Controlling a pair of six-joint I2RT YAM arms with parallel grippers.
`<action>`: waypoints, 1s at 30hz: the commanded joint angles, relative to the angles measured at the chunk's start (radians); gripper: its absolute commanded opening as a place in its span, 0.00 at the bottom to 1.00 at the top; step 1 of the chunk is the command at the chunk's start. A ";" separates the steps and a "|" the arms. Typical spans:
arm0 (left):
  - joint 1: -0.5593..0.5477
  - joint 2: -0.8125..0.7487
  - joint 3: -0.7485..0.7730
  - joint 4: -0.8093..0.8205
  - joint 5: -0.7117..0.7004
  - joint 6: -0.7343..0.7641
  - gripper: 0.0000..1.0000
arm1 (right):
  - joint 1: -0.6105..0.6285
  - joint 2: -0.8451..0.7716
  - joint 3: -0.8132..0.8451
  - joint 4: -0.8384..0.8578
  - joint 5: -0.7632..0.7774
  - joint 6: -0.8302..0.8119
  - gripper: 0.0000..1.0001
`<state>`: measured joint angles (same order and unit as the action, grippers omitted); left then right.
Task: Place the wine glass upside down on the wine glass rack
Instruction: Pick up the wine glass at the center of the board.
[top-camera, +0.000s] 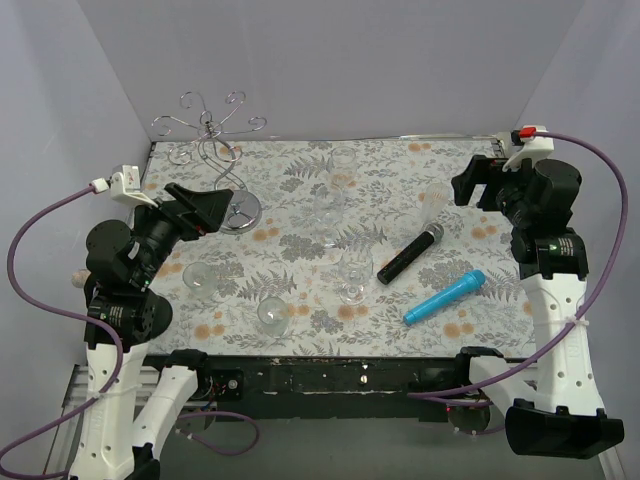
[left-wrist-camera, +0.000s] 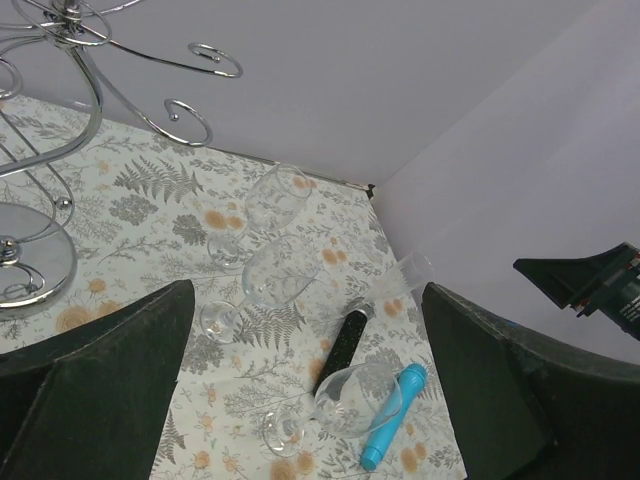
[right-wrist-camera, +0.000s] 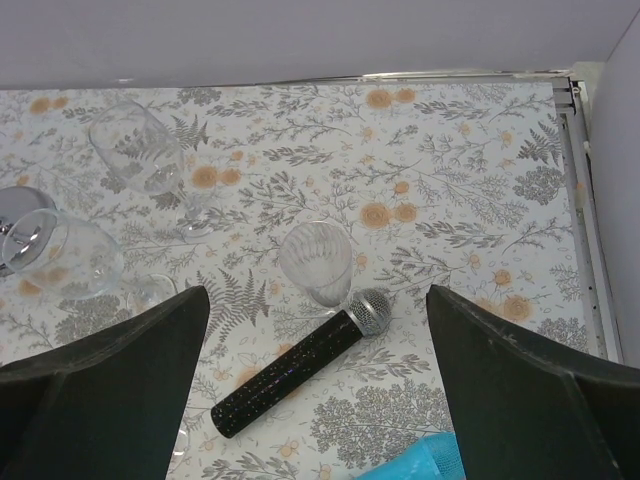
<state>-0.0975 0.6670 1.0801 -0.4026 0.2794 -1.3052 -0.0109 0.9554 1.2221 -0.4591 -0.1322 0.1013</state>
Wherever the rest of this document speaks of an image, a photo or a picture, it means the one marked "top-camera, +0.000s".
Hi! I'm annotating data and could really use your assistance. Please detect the glitter microphone on stand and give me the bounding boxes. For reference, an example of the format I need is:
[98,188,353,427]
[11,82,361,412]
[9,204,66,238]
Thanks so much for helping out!
[71,269,91,289]

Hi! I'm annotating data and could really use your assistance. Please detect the floral tablecloth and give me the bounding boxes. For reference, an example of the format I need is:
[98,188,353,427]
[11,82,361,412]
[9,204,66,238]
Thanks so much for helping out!
[149,139,535,357]

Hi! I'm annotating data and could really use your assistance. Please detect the ribbed flute glass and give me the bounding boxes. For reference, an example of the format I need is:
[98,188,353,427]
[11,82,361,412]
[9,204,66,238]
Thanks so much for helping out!
[420,183,449,224]

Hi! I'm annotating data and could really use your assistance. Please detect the black microphone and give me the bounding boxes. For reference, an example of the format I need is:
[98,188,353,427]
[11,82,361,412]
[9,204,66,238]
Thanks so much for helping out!
[376,223,444,285]

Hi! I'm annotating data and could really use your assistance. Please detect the chrome wine glass rack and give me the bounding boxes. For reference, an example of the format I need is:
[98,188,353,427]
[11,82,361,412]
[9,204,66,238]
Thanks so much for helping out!
[151,91,262,235]

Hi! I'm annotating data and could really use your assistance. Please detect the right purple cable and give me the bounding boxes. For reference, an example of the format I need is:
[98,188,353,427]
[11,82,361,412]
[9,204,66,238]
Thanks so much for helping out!
[407,128,629,401]

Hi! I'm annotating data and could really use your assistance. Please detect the middle wine glass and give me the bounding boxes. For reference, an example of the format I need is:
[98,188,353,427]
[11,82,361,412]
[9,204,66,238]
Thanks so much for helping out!
[313,185,345,248]

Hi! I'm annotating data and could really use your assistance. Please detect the blue toy microphone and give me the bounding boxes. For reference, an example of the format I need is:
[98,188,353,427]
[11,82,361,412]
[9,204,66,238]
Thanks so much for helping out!
[403,270,486,326]

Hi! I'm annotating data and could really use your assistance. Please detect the left patterned tumbler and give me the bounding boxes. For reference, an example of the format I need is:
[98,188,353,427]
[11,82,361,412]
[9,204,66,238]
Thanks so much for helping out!
[182,262,217,299]

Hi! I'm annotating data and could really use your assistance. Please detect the near wine glass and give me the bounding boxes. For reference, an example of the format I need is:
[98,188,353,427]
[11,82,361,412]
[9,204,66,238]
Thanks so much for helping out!
[338,244,373,305]

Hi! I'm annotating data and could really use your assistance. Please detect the black table front rail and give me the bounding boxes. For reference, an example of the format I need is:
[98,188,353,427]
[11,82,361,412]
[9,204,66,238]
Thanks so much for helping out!
[139,353,511,426]

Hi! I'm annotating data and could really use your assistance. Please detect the front patterned tumbler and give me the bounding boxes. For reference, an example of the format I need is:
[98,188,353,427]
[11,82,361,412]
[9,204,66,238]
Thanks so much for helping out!
[257,297,290,338]

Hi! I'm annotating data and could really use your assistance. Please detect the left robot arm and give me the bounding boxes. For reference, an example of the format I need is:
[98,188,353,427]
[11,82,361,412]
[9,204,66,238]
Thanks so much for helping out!
[69,183,233,479]

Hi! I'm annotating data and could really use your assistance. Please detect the patterned tumbler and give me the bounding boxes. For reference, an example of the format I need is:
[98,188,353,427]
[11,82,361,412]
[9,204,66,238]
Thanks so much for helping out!
[257,297,290,338]
[182,262,217,299]

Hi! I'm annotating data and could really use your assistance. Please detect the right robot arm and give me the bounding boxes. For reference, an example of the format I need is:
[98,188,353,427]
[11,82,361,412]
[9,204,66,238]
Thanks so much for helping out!
[452,155,624,459]

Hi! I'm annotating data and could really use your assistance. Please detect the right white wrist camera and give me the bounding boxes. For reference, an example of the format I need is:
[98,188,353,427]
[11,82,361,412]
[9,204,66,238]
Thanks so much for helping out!
[496,125,555,171]

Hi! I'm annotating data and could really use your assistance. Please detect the far wine glass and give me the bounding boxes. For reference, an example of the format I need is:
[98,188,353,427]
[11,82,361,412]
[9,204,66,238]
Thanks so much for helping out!
[327,146,357,189]

